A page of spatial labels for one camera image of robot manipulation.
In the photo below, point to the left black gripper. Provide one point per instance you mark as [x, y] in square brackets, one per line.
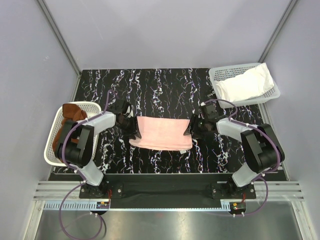
[134, 129]

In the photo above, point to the controller board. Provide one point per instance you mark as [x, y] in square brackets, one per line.
[103, 205]
[238, 207]

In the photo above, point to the empty white mesh basket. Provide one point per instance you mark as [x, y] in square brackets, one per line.
[272, 94]

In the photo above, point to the brown towel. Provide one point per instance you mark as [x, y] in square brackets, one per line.
[72, 112]

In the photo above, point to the slotted cable duct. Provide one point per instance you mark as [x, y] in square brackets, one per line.
[72, 206]

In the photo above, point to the right controller board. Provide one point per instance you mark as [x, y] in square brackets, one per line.
[238, 207]

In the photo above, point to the left controller board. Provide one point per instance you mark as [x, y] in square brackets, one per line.
[103, 205]

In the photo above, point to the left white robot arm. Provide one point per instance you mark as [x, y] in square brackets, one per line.
[76, 141]

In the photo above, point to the black marble pattern mat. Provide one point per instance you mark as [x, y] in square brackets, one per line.
[161, 93]

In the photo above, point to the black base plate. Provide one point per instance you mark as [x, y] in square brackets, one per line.
[214, 185]

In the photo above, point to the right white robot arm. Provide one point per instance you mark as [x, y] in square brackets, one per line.
[261, 148]

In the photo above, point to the white towel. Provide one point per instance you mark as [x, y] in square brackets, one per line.
[237, 84]

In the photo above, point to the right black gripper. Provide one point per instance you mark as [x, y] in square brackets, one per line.
[193, 121]

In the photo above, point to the pink towel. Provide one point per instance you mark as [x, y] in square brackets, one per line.
[162, 134]

